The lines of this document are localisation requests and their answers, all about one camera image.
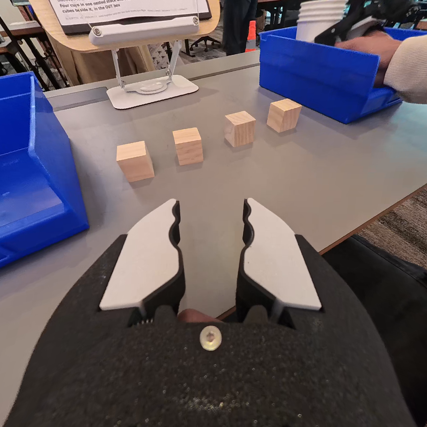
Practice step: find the orange traffic cone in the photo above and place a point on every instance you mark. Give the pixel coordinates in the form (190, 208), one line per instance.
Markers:
(252, 36)

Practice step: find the person's dark trouser leg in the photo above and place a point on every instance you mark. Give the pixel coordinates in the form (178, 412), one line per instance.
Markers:
(393, 300)

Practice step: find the beige cloth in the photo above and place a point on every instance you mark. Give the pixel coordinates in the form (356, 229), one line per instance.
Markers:
(93, 66)

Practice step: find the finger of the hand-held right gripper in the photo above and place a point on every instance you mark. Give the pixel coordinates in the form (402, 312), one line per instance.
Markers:
(363, 28)

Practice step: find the person's right hand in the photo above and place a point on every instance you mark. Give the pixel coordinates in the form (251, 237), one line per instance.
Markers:
(373, 45)

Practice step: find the black-framed instruction display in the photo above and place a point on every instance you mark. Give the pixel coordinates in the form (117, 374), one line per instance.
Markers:
(133, 10)

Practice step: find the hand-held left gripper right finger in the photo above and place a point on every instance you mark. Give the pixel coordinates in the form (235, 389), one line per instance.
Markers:
(277, 260)

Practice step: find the blue plastic bin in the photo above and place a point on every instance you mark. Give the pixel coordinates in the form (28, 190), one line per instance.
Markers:
(317, 76)
(43, 186)

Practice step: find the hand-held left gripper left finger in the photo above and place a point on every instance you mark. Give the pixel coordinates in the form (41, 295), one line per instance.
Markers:
(143, 260)

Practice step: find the black office chair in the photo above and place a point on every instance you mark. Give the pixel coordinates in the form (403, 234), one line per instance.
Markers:
(203, 41)

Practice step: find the white paper cup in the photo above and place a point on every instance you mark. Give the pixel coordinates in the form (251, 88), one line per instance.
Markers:
(310, 30)

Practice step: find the person's right forearm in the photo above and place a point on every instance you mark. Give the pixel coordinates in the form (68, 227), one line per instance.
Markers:
(410, 70)

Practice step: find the white tablet stand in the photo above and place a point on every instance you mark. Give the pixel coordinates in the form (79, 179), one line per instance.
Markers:
(140, 30)

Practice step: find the wooden cube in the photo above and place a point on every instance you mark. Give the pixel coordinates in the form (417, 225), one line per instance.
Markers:
(135, 161)
(283, 115)
(240, 128)
(188, 146)

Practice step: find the black metal table frame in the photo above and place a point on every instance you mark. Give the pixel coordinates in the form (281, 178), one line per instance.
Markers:
(53, 63)

